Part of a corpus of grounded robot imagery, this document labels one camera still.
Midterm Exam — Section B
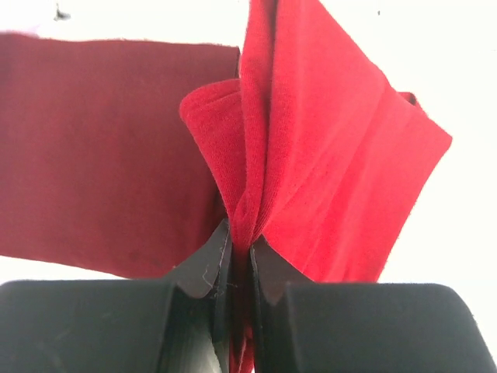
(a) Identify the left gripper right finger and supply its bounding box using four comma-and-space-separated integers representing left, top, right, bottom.
250, 239, 496, 373

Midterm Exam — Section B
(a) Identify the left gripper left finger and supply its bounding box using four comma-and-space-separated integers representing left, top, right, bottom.
1, 221, 231, 373

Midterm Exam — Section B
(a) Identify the folded dark red t-shirt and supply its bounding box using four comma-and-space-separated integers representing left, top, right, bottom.
1, 33, 239, 278

